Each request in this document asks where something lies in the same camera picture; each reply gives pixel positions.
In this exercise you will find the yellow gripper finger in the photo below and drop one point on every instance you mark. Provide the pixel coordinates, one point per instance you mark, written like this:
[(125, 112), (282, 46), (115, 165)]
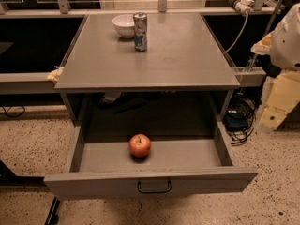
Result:
[(280, 96)]

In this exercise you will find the red apple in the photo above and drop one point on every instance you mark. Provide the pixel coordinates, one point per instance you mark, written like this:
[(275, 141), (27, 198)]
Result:
[(139, 146)]

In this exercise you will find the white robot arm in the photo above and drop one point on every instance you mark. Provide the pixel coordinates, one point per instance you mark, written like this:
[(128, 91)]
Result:
[(283, 43)]

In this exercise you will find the grey counter cabinet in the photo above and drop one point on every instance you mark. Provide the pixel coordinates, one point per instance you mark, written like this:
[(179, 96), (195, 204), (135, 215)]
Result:
[(181, 55)]

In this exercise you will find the grey open top drawer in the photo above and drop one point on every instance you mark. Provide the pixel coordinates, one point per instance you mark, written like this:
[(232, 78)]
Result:
[(189, 148)]

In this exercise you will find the white power strip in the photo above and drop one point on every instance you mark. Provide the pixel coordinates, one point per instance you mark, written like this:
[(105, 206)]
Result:
[(242, 6)]

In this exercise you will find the silver blue drink can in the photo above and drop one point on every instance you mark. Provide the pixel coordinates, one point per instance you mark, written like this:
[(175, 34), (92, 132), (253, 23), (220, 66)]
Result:
[(140, 30)]

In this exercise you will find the white ceramic bowl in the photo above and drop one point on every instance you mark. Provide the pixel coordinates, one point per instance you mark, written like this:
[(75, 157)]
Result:
[(124, 25)]

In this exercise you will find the yellow tape piece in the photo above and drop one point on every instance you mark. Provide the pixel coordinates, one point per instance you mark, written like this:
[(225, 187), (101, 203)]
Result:
[(55, 74)]

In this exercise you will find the grey metal rail frame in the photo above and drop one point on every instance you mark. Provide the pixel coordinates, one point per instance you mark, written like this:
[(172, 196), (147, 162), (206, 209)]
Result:
[(131, 11)]

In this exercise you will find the black drawer handle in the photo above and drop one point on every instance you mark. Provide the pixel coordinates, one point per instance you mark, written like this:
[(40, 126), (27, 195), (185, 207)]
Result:
[(154, 187)]

